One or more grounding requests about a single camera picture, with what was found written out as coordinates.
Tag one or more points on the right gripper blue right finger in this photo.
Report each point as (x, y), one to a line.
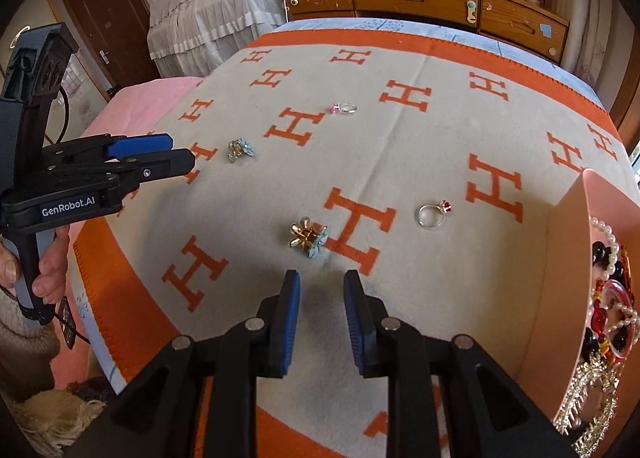
(364, 315)

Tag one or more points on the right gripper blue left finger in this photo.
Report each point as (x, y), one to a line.
(283, 325)

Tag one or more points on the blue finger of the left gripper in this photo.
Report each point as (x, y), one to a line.
(124, 147)
(165, 164)

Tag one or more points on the silver ring pink stone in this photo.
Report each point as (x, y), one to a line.
(342, 108)

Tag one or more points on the gold rhinestone hair comb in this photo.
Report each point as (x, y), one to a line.
(589, 404)

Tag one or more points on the person's left hand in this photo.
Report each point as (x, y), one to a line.
(50, 284)

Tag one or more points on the pink bed sheet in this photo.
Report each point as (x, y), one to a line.
(129, 118)

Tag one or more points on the blue flower hair clip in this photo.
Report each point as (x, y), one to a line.
(239, 148)

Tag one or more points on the blue gold flower clip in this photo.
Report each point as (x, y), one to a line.
(308, 237)

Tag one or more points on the brown wooden door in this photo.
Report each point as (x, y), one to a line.
(115, 32)

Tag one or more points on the orange beige H-pattern blanket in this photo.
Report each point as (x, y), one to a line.
(435, 121)

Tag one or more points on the white lace covered piano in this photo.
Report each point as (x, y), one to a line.
(194, 37)

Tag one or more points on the pink plastic storage tray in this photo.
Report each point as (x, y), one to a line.
(564, 307)

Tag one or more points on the light blue printed bedsheet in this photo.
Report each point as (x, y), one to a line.
(451, 35)

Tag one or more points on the wooden desk with drawers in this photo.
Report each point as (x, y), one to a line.
(516, 22)

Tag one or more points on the silver ring red stone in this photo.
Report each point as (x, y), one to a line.
(433, 215)

